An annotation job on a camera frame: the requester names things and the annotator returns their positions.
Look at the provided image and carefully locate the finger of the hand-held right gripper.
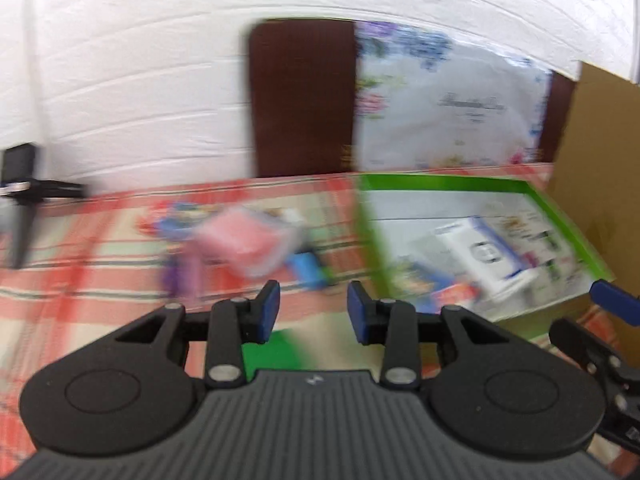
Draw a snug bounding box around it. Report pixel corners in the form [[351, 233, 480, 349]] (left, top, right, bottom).
[[548, 317, 625, 382], [590, 280, 640, 328]]

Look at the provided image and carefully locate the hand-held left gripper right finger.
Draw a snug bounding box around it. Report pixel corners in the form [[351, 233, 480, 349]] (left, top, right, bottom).
[[346, 281, 527, 390]]

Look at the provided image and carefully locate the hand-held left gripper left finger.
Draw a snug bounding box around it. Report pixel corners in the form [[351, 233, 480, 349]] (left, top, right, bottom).
[[115, 280, 281, 389]]

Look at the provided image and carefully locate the blue tiger card box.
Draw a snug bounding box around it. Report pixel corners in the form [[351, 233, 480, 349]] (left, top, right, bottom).
[[387, 255, 451, 306]]

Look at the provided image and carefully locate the red card box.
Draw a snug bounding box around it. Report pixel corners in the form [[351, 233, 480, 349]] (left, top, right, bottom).
[[425, 280, 483, 313]]

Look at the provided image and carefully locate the green shallow box tray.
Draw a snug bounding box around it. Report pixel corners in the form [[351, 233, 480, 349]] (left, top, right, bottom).
[[356, 174, 617, 323]]

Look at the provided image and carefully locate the green flat item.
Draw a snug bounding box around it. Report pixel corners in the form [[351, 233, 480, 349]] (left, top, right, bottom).
[[241, 329, 313, 380]]

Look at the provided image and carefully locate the small blue box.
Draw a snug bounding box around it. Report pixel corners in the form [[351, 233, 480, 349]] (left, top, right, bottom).
[[287, 252, 331, 292]]

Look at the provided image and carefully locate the pink plastic container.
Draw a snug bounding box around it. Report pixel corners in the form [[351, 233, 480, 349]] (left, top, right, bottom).
[[194, 207, 300, 281]]

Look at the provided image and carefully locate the purple toy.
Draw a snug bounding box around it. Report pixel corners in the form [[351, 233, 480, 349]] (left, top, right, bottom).
[[162, 255, 203, 298]]

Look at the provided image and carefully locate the white and blue box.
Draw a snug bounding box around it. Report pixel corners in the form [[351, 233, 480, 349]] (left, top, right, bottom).
[[434, 216, 543, 306]]

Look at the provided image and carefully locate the brown cardboard box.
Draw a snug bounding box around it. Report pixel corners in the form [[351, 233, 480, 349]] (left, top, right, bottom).
[[546, 60, 640, 361]]

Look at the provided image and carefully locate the red plaid blanket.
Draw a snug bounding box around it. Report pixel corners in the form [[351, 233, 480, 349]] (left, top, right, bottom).
[[0, 162, 640, 480]]

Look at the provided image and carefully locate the floral plastic bag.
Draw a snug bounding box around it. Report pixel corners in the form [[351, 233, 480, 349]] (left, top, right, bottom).
[[354, 21, 553, 172]]

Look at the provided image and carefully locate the black handheld device with stand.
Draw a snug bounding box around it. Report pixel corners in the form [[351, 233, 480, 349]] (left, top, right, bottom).
[[0, 142, 86, 270]]

